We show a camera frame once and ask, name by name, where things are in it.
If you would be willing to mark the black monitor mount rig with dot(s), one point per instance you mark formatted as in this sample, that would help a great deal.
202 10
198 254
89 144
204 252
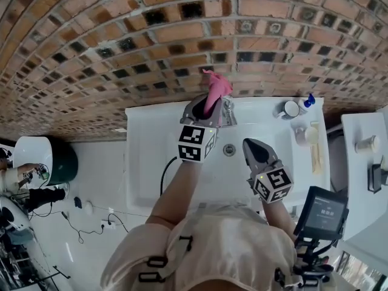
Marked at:
312 259

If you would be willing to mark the white side counter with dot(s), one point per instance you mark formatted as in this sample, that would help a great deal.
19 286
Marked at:
357 168

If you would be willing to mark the white rounded appliance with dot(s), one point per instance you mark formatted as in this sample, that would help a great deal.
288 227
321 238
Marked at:
13 215

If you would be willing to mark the beige wooden strip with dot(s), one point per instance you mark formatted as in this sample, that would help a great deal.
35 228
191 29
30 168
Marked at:
316 159

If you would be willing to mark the pink cloth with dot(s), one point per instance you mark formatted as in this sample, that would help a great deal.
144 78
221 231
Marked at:
218 85

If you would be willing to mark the black stand foot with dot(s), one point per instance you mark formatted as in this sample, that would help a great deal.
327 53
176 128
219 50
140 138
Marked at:
62 272

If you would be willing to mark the chrome faucet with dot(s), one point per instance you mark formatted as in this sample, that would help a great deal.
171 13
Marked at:
230 117

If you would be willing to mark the person's left forearm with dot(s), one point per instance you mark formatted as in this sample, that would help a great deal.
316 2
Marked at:
177 189

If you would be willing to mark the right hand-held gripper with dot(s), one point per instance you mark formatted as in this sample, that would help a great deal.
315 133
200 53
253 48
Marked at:
272 183

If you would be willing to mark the white bottle with blue cap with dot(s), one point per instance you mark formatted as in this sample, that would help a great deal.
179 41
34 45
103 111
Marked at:
309 101

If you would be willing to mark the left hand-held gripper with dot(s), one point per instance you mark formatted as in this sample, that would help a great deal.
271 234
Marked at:
191 141

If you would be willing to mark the cream paper cup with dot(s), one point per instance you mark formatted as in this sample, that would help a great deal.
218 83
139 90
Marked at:
366 144

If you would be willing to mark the black box device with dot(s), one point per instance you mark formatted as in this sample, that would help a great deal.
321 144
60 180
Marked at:
377 179

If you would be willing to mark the white rectangular sink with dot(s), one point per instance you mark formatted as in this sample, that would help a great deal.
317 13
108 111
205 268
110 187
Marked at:
151 150

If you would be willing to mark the person's right forearm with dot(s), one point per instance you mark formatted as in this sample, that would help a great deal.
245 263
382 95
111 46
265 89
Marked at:
279 217

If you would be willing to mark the round white basin green pedestal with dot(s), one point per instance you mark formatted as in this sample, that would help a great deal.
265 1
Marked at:
33 153

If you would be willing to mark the metal sink drain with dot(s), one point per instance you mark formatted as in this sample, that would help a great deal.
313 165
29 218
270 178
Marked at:
229 149

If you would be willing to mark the small black floor object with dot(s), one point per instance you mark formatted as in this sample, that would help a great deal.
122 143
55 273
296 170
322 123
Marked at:
78 202

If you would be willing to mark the white power strip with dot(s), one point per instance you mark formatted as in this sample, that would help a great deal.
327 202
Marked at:
108 225

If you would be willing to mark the black monitor screen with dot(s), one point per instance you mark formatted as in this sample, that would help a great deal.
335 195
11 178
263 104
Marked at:
324 212

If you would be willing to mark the white round disc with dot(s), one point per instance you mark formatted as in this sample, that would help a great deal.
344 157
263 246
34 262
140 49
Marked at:
88 208

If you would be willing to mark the white mug with dark outside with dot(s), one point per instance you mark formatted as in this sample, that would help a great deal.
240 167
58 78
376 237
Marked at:
292 109

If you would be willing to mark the person's cream shirt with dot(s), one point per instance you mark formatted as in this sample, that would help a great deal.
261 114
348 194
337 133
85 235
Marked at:
230 247

